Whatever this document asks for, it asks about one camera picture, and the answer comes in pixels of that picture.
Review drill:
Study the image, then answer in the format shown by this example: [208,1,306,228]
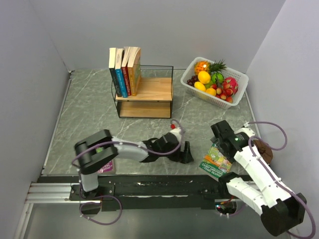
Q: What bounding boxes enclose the green 104-storey treehouse book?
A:
[199,143,232,181]

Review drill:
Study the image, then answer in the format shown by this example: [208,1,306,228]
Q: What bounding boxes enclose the orange 39-storey treehouse book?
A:
[127,47,141,96]

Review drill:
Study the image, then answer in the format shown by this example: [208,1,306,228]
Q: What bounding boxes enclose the blue comic cover book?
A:
[115,48,128,98]

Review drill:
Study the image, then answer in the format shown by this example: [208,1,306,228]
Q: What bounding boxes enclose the red 13-storey treehouse book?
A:
[121,46,132,96]

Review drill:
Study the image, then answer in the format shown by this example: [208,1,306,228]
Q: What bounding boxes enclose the dark grey cover book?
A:
[108,48,122,97]

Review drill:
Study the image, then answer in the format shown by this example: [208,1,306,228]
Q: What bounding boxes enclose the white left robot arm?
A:
[74,127,194,200]

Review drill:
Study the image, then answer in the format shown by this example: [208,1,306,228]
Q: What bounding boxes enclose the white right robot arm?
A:
[211,120,307,236]

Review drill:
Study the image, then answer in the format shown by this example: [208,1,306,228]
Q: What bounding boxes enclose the brown round object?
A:
[253,139,273,164]

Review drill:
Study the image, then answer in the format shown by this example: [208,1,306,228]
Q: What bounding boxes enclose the pink dragon fruit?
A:
[222,77,238,95]

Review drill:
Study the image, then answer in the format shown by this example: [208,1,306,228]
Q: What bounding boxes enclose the green apple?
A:
[211,72,224,84]

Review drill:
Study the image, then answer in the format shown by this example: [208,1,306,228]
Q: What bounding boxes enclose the yellow lemon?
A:
[194,81,206,92]

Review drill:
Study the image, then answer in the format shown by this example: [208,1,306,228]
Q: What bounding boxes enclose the white plastic fruit basket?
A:
[180,57,249,109]

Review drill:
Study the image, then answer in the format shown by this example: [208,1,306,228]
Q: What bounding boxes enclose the wooden two-tier metal shelf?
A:
[111,65,173,119]

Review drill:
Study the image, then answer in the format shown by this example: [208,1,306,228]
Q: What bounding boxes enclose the orange round fruit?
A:
[197,71,211,85]

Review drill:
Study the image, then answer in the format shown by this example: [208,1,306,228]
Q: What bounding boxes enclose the dark purple grapes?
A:
[186,75,198,87]

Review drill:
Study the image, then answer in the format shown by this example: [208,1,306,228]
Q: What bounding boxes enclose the purple 117-storey treehouse book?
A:
[97,160,116,174]

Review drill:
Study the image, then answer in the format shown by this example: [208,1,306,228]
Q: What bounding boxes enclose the orange spiky fruit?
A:
[194,61,211,76]

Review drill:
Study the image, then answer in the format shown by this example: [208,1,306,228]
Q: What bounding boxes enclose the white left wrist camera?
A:
[169,124,184,143]

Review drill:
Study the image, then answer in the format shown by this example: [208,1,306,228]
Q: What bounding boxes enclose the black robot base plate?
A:
[69,175,243,215]

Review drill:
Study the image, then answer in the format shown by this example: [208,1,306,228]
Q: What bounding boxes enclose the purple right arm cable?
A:
[229,121,317,239]

